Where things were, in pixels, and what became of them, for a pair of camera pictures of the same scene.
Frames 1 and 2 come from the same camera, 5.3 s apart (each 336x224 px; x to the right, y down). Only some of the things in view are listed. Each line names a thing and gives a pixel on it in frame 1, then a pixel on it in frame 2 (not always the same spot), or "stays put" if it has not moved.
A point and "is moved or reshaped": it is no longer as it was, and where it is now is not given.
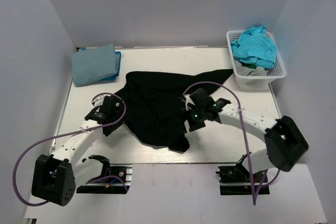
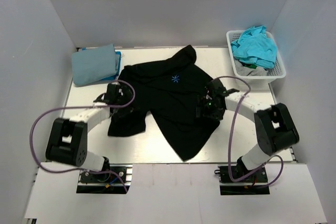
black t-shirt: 152,111 is moved or reshaped
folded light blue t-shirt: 94,64 stays put
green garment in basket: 249,65 stays put
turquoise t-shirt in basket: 254,46 stays put
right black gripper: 186,115 → 202,101
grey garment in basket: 241,71 stays put
